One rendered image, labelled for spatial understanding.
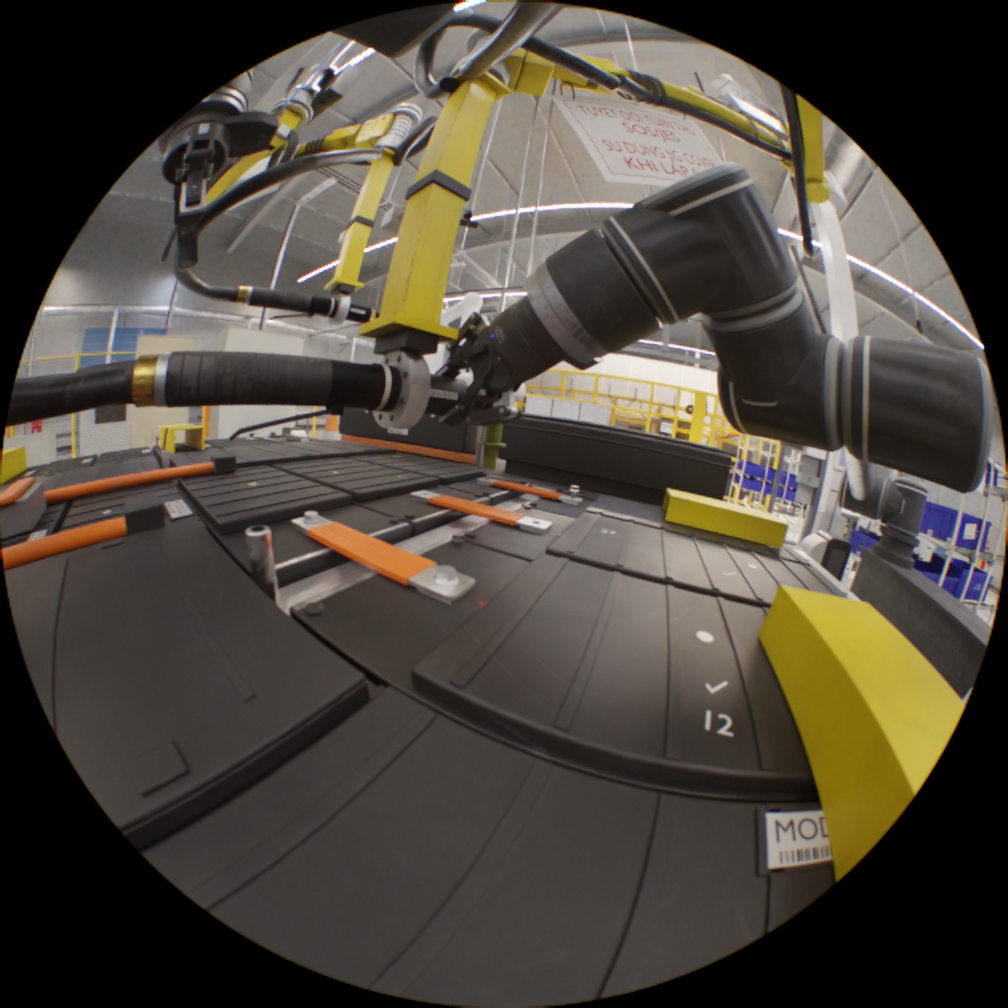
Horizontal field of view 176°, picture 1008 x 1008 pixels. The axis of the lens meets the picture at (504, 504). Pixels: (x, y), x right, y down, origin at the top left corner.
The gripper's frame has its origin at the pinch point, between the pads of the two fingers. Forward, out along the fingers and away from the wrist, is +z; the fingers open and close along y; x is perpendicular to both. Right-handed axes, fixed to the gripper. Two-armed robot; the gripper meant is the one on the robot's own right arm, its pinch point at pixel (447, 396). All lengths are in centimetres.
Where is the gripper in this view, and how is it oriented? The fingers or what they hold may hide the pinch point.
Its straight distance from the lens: 40.6
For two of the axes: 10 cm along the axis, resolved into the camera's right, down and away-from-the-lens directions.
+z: -7.2, 2.6, 6.5
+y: 2.6, 9.6, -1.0
